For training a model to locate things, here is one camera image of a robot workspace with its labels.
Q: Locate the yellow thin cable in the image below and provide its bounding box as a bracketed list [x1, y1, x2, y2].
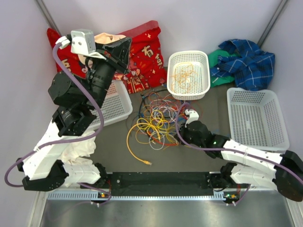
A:
[134, 106, 180, 152]

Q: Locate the thin orange cable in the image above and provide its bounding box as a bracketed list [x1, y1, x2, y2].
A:
[171, 61, 197, 92]

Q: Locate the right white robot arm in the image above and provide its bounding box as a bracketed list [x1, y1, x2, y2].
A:
[176, 121, 303, 202]

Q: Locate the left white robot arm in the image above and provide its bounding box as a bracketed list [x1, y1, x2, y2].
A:
[18, 37, 132, 192]

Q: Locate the beige cap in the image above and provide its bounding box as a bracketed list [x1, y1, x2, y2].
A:
[78, 33, 126, 68]

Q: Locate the red printed pillow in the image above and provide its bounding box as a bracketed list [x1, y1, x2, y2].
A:
[46, 20, 167, 94]

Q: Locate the left white perforated basket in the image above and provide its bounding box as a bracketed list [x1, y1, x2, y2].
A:
[101, 80, 133, 126]

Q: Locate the white perforated basket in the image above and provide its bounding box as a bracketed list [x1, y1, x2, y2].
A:
[227, 87, 290, 152]
[101, 80, 133, 126]
[167, 51, 210, 101]

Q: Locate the centre white perforated basket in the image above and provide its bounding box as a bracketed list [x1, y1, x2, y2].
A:
[167, 51, 210, 101]

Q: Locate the right white perforated basket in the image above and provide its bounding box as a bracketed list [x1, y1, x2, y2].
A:
[227, 87, 290, 152]

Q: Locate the green cloth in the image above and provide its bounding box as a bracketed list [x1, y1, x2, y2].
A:
[208, 49, 238, 87]

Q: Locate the blue plaid shirt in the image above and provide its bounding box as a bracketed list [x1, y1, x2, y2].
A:
[210, 39, 276, 91]

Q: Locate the white crumpled cloth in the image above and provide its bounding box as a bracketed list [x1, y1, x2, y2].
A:
[59, 137, 96, 165]

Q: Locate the white thin cable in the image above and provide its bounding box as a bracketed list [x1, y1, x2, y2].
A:
[148, 98, 183, 151]

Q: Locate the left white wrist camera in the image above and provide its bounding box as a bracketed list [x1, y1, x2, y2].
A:
[55, 29, 106, 60]

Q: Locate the yellow ethernet cable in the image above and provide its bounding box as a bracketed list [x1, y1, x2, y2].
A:
[126, 122, 152, 166]

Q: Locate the black cable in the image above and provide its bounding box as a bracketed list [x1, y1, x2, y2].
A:
[126, 51, 168, 133]

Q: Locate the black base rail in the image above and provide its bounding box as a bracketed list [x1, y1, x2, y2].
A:
[108, 172, 224, 196]

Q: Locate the grey slotted cable duct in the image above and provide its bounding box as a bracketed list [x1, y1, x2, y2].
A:
[47, 190, 227, 201]

